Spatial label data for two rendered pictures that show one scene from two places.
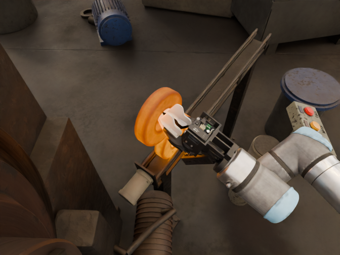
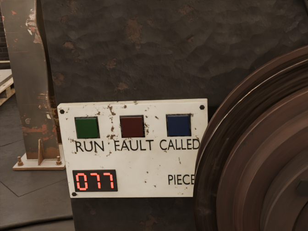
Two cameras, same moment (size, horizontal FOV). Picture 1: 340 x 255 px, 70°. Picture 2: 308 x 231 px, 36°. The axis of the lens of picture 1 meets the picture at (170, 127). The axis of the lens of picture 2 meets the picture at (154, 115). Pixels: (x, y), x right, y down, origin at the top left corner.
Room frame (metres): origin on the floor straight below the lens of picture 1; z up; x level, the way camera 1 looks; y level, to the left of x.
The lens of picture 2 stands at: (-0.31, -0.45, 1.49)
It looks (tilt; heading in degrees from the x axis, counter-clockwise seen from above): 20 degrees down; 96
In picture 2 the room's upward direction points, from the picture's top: 4 degrees counter-clockwise
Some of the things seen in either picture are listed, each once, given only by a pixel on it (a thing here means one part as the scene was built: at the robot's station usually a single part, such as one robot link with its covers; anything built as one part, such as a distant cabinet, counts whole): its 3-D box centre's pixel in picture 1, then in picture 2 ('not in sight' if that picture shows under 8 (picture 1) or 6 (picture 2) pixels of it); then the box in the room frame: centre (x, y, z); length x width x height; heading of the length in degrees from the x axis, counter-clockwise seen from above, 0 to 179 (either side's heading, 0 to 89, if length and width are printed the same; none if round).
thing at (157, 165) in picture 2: not in sight; (135, 150); (-0.43, 0.32, 1.15); 0.26 x 0.02 x 0.18; 178
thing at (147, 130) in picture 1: (159, 117); not in sight; (0.40, 0.03, 0.86); 0.16 x 0.03 x 0.16; 143
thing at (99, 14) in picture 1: (110, 17); not in sight; (2.17, 0.55, 0.17); 0.57 x 0.31 x 0.34; 18
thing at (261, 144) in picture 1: (250, 175); not in sight; (0.53, -0.39, 0.26); 0.12 x 0.12 x 0.52
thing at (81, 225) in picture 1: (87, 240); not in sight; (0.15, 0.21, 0.68); 0.11 x 0.08 x 0.24; 88
